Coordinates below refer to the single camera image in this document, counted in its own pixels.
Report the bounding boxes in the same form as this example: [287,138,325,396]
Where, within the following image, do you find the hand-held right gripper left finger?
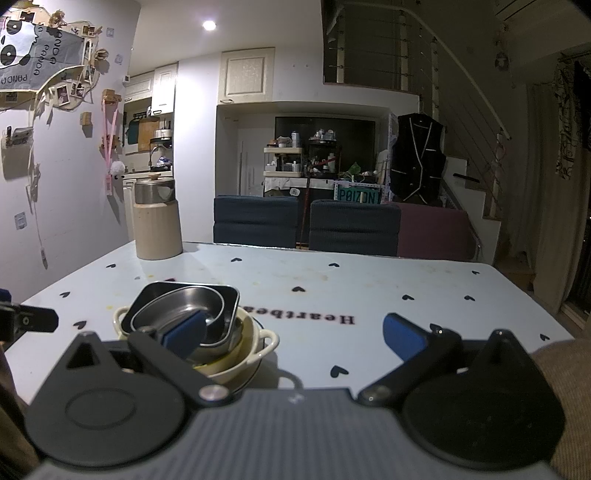
[60,310,232,408]

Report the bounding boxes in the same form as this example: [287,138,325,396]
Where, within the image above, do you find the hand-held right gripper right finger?
[358,313,536,407]

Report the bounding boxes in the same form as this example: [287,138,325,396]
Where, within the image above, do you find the small square steel container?
[130,285,226,347]

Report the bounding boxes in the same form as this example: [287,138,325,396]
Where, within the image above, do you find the large rectangular steel container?
[124,281,245,367]

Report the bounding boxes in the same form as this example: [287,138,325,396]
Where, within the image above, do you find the cream two-handled ceramic bowl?
[113,307,280,386]

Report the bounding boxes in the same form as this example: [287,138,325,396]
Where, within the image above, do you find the white black-rimmed plate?
[228,335,266,395]

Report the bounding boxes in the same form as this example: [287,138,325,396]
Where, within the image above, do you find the beige kettle with steel lid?
[133,174,184,260]

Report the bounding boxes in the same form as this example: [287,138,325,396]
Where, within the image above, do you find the maroon chair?
[392,202,478,262]

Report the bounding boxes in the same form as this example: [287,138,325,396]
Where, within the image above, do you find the dark blue chair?
[213,195,300,248]
[308,199,402,257]

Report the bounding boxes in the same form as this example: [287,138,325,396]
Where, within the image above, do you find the white staircase with railing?
[323,0,513,266]

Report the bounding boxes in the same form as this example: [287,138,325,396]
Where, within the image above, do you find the white lower kitchen cabinet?
[121,171,139,241]

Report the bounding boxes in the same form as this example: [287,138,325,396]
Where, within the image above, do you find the teal plate sign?
[333,182,382,205]

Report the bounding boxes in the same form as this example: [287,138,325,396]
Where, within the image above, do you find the beige ribbed cloth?
[531,339,591,480]

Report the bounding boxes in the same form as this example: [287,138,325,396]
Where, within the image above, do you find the black vest with white trim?
[390,113,447,204]

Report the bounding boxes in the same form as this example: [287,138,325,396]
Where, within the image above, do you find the pink ribbon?
[102,90,122,197]

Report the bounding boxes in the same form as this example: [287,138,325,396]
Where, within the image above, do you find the black storage shelf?
[307,138,342,178]

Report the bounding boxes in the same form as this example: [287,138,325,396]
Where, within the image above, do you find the white storage rack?
[263,145,304,197]

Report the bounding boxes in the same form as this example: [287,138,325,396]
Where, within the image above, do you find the wooden cutting board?
[139,119,160,153]

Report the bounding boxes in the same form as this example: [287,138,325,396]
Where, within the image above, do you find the white upper kitchen cabinets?
[122,62,178,114]

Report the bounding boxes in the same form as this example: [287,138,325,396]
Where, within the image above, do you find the white cabinet door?
[218,48,275,104]

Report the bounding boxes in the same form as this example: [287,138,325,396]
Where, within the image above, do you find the patterned curtain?
[554,58,591,181]

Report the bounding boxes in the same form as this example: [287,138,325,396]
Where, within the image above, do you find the panda wall poster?
[0,0,100,112]

